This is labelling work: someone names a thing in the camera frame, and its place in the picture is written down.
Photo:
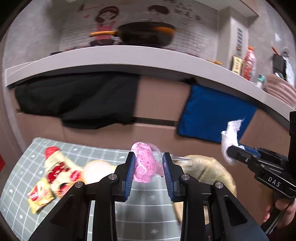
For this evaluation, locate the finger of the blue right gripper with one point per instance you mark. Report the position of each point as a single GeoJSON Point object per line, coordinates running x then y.
{"type": "Point", "coordinates": [245, 157]}
{"type": "Point", "coordinates": [253, 151]}

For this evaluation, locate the black hanging cloth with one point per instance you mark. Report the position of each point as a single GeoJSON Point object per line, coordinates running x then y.
{"type": "Point", "coordinates": [85, 101]}

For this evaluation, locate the black wok orange handle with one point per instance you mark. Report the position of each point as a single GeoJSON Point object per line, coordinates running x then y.
{"type": "Point", "coordinates": [145, 33]}

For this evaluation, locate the white tissue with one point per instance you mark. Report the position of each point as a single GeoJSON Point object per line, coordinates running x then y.
{"type": "Point", "coordinates": [229, 138]}

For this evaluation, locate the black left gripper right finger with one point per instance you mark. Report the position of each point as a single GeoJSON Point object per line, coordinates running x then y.
{"type": "Point", "coordinates": [168, 168]}

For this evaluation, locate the pink panda wrapper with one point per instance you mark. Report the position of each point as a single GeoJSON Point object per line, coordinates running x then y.
{"type": "Point", "coordinates": [149, 162]}

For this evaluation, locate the black utensil holder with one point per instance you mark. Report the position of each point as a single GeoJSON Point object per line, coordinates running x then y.
{"type": "Point", "coordinates": [279, 62]}

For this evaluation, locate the yellow nabati wafer wrapper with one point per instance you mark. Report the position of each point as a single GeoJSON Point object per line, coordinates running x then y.
{"type": "Point", "coordinates": [40, 195]}

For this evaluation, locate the blue hanging towel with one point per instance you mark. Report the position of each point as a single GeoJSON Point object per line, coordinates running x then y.
{"type": "Point", "coordinates": [207, 112]}

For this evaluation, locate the yellow label oil bottle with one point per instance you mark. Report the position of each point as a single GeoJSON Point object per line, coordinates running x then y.
{"type": "Point", "coordinates": [237, 61]}

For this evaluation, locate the person's right hand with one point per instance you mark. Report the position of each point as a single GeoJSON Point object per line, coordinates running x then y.
{"type": "Point", "coordinates": [288, 207]}

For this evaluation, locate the yellow red noodle bag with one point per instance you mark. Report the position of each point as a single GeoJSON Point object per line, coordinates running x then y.
{"type": "Point", "coordinates": [60, 171]}

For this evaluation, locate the pink colander basket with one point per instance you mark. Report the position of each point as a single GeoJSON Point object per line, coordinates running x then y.
{"type": "Point", "coordinates": [280, 89]}

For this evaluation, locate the red plastic bottle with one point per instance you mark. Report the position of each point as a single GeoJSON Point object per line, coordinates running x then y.
{"type": "Point", "coordinates": [249, 64]}

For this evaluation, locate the white countertop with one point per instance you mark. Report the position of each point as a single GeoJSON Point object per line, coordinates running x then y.
{"type": "Point", "coordinates": [146, 61]}

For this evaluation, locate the trash bin with yellow bag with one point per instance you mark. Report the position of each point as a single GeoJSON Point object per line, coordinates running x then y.
{"type": "Point", "coordinates": [206, 170]}

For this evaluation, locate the yellow scrub sponge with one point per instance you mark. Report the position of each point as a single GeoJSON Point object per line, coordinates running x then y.
{"type": "Point", "coordinates": [95, 170]}

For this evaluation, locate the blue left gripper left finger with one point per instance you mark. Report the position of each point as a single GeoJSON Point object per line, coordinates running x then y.
{"type": "Point", "coordinates": [129, 174]}

